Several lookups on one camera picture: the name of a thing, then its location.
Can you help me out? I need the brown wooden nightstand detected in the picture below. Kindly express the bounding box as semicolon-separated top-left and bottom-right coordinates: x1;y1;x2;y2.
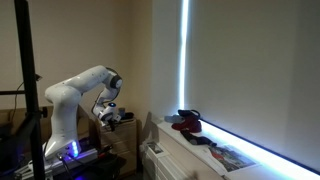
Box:
99;117;138;177

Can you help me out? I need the large open magazine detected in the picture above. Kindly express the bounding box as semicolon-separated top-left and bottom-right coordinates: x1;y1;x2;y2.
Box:
203;144;259;176

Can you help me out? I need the thin black cable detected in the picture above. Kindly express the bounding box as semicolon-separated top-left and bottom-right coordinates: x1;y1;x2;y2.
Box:
9;81;26;125

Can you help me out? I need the black camera stand frame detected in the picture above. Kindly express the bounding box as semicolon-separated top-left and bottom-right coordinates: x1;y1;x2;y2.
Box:
0;0;48;180

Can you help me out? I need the nightstand drawer with grooved front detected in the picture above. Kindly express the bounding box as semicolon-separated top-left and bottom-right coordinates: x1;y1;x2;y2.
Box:
101;121;137;144

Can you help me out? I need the small colourful brochure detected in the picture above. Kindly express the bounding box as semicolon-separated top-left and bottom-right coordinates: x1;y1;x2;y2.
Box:
147;141;165;155

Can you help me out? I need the white windowsill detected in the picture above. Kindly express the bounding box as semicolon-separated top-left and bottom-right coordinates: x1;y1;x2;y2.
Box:
155;117;320;180

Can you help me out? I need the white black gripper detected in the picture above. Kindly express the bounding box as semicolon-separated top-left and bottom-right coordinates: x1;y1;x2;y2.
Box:
99;107;122;132

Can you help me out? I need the dark navy sock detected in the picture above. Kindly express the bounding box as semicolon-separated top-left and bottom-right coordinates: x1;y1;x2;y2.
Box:
180;129;218;148

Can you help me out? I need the flat black object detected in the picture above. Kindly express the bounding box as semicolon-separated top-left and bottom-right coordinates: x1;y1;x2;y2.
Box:
119;112;135;122

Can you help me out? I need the narrow white roller blind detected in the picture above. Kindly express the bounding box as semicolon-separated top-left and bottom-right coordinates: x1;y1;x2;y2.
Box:
151;0;184;113

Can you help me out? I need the brown wooden furniture panel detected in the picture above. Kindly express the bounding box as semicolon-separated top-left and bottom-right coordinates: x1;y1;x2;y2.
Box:
0;105;55;148

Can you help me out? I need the dark red cloth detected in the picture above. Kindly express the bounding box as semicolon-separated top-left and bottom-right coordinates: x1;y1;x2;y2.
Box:
171;114;203;134

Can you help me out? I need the wide white roller blind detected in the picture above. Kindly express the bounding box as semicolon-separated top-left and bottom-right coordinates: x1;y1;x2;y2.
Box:
185;0;320;175

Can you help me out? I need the white ribbed radiator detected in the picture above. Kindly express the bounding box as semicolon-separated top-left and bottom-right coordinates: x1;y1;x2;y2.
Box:
141;141;201;180

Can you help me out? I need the light blue sock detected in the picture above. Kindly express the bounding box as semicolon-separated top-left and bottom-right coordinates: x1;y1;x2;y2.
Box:
163;114;185;124

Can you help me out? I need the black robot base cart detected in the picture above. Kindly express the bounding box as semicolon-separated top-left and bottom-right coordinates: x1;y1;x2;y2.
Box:
13;136;128;180

